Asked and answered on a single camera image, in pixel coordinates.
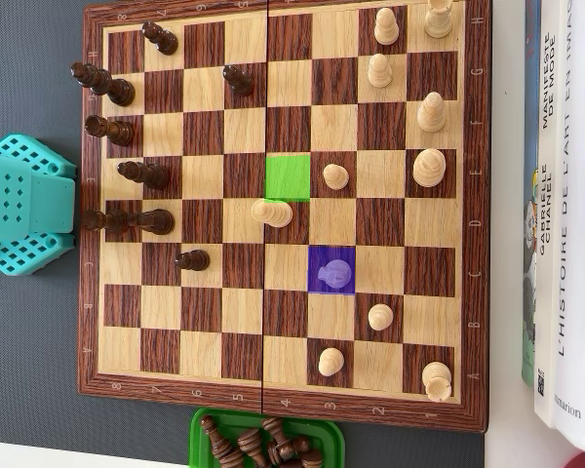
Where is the light wooden rook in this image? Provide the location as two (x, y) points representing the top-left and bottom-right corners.
(423, 0), (455, 40)
(421, 361), (453, 404)

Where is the light wooden pawn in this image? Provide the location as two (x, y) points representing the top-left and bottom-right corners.
(317, 346), (346, 377)
(373, 7), (401, 46)
(368, 52), (394, 89)
(322, 163), (350, 191)
(368, 303), (395, 332)

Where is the green plastic tray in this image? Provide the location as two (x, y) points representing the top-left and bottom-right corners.
(188, 408), (346, 468)

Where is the captured dark chess piece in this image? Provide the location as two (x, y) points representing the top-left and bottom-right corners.
(266, 436), (312, 467)
(237, 428), (269, 468)
(261, 416), (293, 454)

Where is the teal robot base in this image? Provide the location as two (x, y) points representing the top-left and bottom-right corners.
(0, 134), (78, 278)

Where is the white Gabrielle Chanel book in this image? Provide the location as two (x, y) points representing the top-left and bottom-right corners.
(533, 0), (574, 430)

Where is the white art history book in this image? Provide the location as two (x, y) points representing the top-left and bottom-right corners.
(553, 0), (585, 454)

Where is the book with teal illustrated spine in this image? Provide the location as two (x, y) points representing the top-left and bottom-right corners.
(520, 0), (542, 389)

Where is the dark wooden bishop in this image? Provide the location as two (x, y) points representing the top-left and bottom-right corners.
(116, 160), (171, 191)
(69, 61), (137, 107)

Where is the light wooden bishop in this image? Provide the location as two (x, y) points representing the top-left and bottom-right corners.
(416, 91), (448, 133)

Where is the light wooden knight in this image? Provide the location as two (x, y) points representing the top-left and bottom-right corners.
(316, 257), (351, 290)

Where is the dark wooden pawn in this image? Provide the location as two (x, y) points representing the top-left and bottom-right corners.
(175, 249), (211, 273)
(140, 20), (180, 57)
(222, 64), (255, 97)

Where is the dark wooden rook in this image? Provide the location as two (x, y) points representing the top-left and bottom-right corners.
(84, 114), (136, 147)

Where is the captured dark bishop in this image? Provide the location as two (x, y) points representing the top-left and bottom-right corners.
(199, 415), (247, 467)

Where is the light wooden king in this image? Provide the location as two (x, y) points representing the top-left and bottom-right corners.
(412, 147), (448, 189)

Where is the wooden folding chessboard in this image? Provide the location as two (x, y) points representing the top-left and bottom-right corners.
(76, 0), (491, 435)

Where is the dark wooden king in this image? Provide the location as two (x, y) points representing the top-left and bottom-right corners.
(81, 208), (176, 238)

